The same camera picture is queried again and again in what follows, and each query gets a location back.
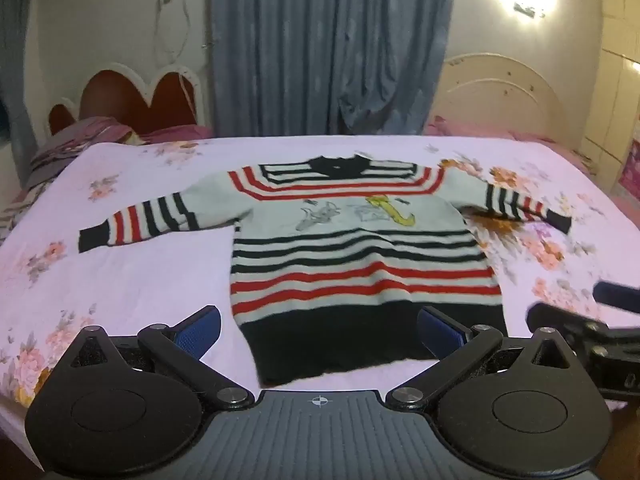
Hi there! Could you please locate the striped knit children sweater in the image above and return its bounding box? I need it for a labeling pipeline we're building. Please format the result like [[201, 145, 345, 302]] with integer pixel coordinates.
[[78, 156, 572, 388]]

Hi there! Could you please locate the cream wardrobe with stickers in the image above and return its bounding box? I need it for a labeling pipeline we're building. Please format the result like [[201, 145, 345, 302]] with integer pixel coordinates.
[[580, 0, 639, 192]]

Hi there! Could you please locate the pink floral bed sheet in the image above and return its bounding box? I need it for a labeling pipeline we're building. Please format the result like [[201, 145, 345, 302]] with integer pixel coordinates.
[[0, 134, 640, 466]]

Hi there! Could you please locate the magenta pillow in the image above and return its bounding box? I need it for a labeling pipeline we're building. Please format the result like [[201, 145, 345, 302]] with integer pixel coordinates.
[[138, 125, 214, 144]]

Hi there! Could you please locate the folded purple blanket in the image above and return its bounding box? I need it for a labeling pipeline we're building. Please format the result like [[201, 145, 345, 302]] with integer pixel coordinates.
[[1, 117, 144, 243]]

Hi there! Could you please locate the cream arched headboard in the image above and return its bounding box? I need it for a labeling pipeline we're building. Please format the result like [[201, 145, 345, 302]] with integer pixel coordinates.
[[431, 53, 567, 142]]

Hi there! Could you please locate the red heart-shaped headboard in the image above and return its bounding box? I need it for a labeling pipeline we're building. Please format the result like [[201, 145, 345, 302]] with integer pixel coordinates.
[[47, 63, 205, 136]]

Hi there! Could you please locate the blue grey curtain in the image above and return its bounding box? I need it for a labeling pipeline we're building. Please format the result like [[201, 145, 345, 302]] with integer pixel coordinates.
[[208, 0, 454, 136]]

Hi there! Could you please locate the white hanging cable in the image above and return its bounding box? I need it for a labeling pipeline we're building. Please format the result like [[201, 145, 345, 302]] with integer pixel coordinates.
[[152, 0, 199, 126]]

